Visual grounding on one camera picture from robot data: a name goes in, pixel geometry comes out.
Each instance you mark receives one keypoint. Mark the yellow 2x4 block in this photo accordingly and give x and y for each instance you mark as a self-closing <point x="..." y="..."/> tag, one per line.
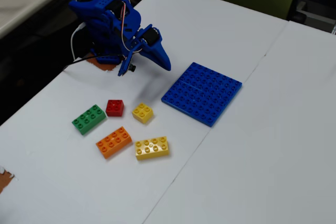
<point x="152" y="148"/>

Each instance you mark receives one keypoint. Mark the green 2x4 block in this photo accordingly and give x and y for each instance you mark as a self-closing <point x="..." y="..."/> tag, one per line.
<point x="88" y="119"/>

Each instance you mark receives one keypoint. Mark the grey metal chair part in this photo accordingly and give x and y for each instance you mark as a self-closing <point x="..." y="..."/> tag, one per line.
<point x="312" y="14"/>

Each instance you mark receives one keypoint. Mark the blue 8x8 stud plate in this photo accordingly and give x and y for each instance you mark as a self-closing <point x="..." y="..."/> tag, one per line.
<point x="202" y="94"/>

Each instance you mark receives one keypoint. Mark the yellow 2x2 block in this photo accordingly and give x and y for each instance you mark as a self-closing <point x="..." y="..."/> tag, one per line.
<point x="143" y="113"/>

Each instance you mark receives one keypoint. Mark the red 2x2 block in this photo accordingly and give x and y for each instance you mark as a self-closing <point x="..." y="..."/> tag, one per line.
<point x="114" y="108"/>

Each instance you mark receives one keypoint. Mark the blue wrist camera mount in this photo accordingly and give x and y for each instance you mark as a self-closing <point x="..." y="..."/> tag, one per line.
<point x="126" y="64"/>

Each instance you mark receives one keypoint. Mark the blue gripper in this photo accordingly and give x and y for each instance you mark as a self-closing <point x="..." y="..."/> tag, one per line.
<point x="156" y="50"/>

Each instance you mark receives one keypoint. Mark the orange 2x4 block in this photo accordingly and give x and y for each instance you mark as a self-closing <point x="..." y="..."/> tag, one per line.
<point x="114" y="142"/>

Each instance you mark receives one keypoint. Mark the blue five-joint robot arm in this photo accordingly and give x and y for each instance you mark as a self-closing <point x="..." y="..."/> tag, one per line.
<point x="97" y="24"/>

